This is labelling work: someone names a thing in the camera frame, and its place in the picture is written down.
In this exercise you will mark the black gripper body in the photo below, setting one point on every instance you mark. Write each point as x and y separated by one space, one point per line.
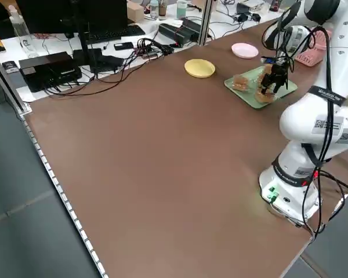
277 72

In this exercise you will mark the bread pack clear wrapper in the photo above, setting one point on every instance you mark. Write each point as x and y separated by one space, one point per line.
240 83
267 69
264 98

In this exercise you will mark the green rectangular tray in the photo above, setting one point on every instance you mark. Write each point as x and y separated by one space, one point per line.
255 76

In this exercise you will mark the small pink slotted basket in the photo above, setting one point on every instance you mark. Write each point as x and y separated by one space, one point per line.
307 59

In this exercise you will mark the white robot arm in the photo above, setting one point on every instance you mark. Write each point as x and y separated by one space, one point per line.
307 121

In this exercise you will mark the white round plate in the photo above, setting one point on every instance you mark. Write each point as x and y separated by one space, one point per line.
245 50

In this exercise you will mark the yellow round plate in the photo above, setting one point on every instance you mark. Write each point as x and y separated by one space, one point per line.
199 68

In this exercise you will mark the black power supply unit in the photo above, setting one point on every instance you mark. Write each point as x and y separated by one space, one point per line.
174 32

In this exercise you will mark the teal cup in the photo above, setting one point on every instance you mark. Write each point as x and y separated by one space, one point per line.
181 10

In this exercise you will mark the clear drink bottle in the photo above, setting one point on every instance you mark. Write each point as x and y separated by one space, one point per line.
154 10

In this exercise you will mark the black smartphone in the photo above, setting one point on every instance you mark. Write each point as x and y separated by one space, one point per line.
123 45

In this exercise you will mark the brown cardboard box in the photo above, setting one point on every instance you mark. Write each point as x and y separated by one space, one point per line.
135 11

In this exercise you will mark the black keyboard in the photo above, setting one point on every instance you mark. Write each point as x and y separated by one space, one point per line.
113 34

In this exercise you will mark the black monitor stand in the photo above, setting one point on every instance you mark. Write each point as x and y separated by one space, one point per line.
84 52

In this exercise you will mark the black computer monitor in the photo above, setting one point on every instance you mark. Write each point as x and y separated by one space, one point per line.
75 14

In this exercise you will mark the black equipment box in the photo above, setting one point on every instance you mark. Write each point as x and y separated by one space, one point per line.
46 69

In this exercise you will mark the clear plastic bottle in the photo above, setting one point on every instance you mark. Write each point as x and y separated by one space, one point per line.
20 29

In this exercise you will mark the small black box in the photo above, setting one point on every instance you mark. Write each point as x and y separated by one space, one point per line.
10 66

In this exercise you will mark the aluminium camera post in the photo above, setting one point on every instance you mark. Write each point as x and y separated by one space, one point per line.
206 23

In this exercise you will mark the aluminium corner post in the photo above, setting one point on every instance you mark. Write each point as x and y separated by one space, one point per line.
8 84

